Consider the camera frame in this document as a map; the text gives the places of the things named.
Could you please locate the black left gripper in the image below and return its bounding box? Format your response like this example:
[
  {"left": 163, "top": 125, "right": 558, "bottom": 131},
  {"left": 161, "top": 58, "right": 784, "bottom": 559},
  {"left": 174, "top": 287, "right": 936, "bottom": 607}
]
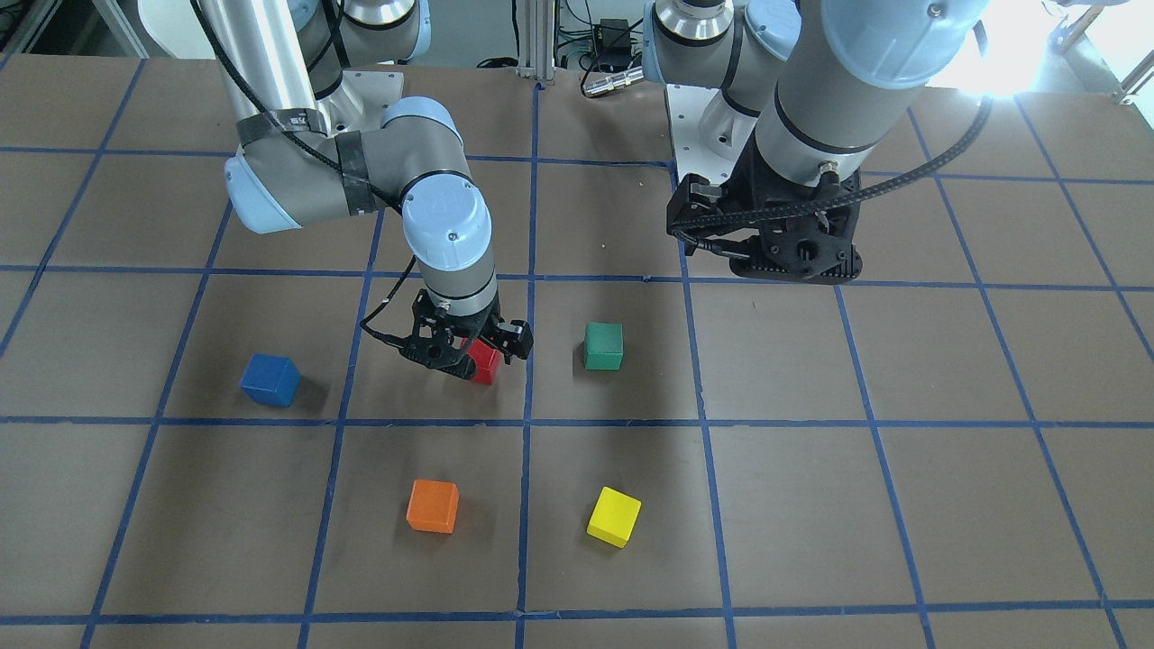
[{"left": 666, "top": 144, "right": 863, "bottom": 285}]

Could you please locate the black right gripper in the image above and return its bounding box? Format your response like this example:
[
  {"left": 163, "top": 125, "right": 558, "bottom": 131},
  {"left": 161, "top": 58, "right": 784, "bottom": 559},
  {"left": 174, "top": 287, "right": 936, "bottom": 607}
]
[{"left": 400, "top": 290, "right": 501, "bottom": 372}]

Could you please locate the red wooden cube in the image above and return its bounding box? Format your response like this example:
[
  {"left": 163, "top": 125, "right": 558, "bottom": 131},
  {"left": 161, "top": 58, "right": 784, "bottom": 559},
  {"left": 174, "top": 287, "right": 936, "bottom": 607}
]
[{"left": 467, "top": 338, "right": 503, "bottom": 386}]

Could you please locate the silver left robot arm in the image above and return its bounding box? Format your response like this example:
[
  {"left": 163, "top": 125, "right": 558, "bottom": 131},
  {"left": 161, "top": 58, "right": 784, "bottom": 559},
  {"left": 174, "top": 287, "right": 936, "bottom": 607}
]
[{"left": 643, "top": 1, "right": 992, "bottom": 285}]

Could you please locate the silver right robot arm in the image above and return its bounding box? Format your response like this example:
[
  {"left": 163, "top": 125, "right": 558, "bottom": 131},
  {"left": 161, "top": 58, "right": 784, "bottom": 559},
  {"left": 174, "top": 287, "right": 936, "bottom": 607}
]
[{"left": 192, "top": 1, "right": 533, "bottom": 379}]

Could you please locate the green wooden cube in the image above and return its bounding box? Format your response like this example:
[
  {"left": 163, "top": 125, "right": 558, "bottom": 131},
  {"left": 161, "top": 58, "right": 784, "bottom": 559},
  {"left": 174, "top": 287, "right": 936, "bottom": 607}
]
[{"left": 582, "top": 322, "right": 624, "bottom": 372}]

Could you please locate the orange wooden cube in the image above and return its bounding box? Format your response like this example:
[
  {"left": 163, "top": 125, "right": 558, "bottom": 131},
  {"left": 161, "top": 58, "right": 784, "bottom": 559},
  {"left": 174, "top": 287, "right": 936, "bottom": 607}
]
[{"left": 407, "top": 478, "right": 459, "bottom": 535}]

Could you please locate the blue wooden cube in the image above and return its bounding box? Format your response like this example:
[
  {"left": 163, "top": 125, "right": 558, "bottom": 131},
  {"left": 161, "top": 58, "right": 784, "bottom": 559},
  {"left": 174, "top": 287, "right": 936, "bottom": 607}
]
[{"left": 240, "top": 353, "right": 301, "bottom": 406}]

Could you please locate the yellow wooden cube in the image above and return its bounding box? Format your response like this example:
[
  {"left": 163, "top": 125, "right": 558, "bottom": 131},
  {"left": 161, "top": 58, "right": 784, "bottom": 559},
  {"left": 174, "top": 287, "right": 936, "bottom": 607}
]
[{"left": 586, "top": 486, "right": 642, "bottom": 549}]

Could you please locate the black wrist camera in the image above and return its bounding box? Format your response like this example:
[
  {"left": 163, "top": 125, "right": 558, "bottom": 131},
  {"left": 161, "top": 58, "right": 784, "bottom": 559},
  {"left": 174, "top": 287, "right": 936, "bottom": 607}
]
[{"left": 490, "top": 320, "right": 535, "bottom": 365}]

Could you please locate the aluminium frame post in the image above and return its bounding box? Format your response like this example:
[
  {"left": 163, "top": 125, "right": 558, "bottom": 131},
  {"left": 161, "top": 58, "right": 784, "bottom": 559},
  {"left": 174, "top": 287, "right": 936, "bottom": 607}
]
[{"left": 514, "top": 0, "right": 557, "bottom": 87}]

